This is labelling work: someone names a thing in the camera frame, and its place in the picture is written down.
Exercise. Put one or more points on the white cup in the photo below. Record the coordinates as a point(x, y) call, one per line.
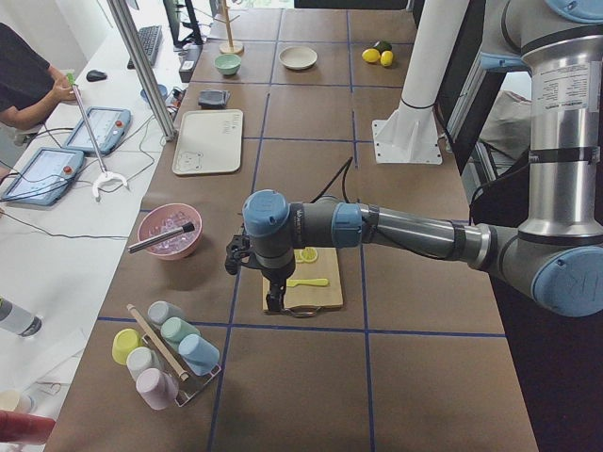
point(141, 359)

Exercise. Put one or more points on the beige plate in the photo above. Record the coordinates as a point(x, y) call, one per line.
point(298, 58)

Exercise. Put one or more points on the bamboo cutting board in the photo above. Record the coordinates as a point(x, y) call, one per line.
point(306, 299)

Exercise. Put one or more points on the grey cup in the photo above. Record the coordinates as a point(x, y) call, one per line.
point(160, 311)

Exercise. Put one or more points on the reacher grabber tool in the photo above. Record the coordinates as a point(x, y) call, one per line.
point(106, 176)

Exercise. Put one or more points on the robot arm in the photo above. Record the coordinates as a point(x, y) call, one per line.
point(555, 255)

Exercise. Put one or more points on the green cup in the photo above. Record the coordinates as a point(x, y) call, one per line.
point(175, 329)

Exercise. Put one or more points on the cream bear tray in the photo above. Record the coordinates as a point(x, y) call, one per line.
point(209, 142)

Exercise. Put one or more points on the yellow cup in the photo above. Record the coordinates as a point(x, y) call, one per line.
point(124, 342)

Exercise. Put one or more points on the yellow plastic knife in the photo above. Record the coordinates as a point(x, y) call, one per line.
point(318, 282)

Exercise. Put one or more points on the aluminium frame post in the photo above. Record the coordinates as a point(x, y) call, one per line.
point(127, 28)

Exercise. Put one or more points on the folded grey cloth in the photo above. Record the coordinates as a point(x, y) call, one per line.
point(213, 98)

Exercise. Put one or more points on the green avocado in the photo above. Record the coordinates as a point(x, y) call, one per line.
point(382, 46)

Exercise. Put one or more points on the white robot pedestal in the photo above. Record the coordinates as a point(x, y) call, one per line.
point(409, 135)

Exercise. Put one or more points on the pink cup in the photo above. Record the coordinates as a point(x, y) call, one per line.
point(158, 388)

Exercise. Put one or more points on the green bowl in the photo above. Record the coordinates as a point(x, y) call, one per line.
point(227, 64)

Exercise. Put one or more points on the blue cup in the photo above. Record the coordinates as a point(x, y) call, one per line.
point(200, 355)

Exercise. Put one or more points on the lemon slice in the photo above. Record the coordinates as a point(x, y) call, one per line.
point(306, 255)

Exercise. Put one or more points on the black box with label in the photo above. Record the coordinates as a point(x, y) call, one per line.
point(188, 60)

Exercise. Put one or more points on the blue teach pendant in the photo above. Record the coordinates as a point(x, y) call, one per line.
point(109, 126)
point(46, 177)

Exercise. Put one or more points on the wooden mug tree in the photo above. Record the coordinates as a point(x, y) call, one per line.
point(230, 46)

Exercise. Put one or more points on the yellow lemon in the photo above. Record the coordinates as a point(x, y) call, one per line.
point(387, 58)
point(371, 55)

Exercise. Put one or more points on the black computer mouse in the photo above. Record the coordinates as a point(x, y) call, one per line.
point(95, 75)

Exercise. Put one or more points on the paper cup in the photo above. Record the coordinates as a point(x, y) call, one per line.
point(16, 401)

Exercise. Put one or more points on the person in black shirt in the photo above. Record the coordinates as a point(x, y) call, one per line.
point(31, 87)

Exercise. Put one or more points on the cup rack with wooden handle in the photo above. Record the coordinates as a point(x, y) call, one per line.
point(189, 384)

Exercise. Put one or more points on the metal muddler black tip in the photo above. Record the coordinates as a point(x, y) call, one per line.
point(156, 239)

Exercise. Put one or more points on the red bottle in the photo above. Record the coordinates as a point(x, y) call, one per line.
point(23, 428)

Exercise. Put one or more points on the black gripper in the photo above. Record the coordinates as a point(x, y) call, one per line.
point(277, 275)

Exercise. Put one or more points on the black keyboard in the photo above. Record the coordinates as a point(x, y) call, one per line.
point(150, 38)

